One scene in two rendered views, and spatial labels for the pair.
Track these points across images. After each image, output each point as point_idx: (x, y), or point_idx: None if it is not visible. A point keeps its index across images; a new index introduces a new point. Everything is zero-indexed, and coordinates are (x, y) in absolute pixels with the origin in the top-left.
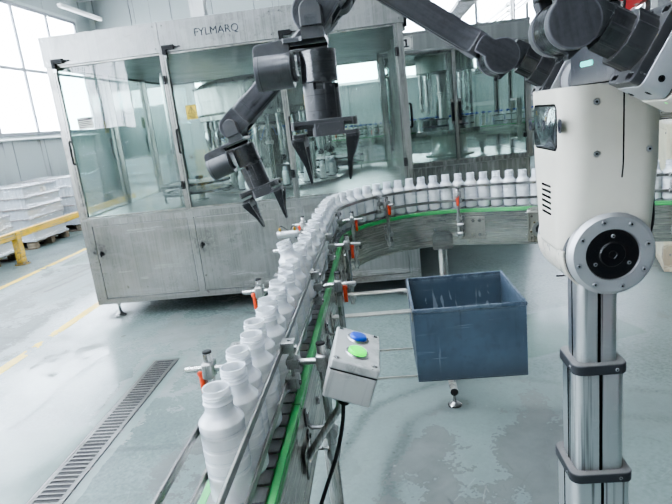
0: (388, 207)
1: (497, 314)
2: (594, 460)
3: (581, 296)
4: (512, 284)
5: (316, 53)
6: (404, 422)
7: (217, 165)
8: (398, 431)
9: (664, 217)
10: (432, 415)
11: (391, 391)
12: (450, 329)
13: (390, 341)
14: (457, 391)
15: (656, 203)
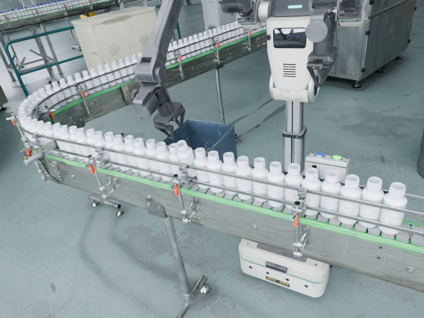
0: (52, 113)
1: (228, 136)
2: (302, 167)
3: (300, 106)
4: (210, 122)
5: (335, 16)
6: (110, 239)
7: (153, 106)
8: (114, 245)
9: (175, 72)
10: (117, 225)
11: (76, 233)
12: (218, 153)
13: (26, 211)
14: (120, 204)
15: (171, 66)
